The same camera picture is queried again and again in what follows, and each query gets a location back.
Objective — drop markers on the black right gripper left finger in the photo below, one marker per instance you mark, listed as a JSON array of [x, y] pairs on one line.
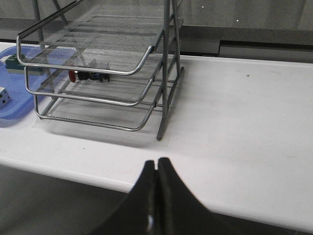
[[136, 214]]

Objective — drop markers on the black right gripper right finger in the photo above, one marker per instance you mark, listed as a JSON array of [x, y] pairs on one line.
[[184, 214]]

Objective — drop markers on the mesh tray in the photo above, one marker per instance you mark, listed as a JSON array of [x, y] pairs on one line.
[[149, 18], [128, 118], [117, 90]]

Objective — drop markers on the red emergency stop button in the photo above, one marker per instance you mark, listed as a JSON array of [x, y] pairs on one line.
[[81, 75]]

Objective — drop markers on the blue plastic tray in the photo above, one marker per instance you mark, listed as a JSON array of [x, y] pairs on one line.
[[24, 87]]

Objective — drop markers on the white circuit breaker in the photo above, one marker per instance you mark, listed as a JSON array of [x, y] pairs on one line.
[[5, 97]]

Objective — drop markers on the green terminal block module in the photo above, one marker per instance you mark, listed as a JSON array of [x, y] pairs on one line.
[[13, 66]]

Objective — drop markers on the silver rack frame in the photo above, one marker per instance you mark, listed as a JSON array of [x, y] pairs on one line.
[[170, 72]]

